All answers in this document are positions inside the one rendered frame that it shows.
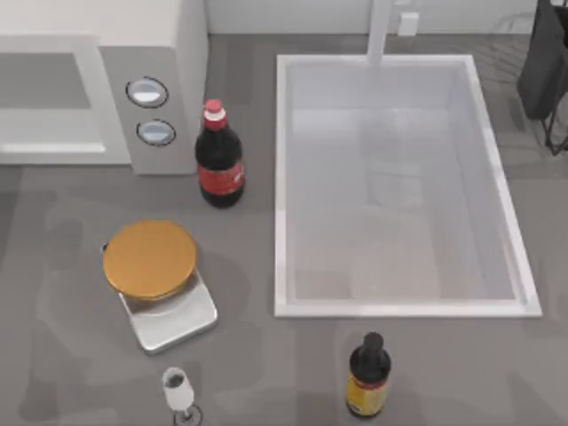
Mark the dark cola bottle red label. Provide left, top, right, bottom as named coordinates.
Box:
left=194, top=99, right=247, bottom=209

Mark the white sink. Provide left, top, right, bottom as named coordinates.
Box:
left=272, top=53, right=544, bottom=320

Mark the kitchen scale with orange plate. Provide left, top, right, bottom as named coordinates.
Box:
left=101, top=219, right=219, bottom=357

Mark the round microwave knob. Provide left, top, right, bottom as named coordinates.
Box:
left=135, top=118, right=177, bottom=147
left=125, top=75, right=170, bottom=109

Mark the dark bottle yellow label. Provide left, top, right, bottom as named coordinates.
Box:
left=345, top=331, right=392, bottom=420

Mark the tall white tap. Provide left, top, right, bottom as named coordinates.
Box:
left=366, top=0, right=391, bottom=67

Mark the clear wine glass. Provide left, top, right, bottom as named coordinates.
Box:
left=161, top=366, right=203, bottom=426

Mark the pale microwave oven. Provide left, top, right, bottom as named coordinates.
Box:
left=0, top=0, right=209, bottom=177

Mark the white wall socket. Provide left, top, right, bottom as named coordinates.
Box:
left=398, top=12, right=420, bottom=37

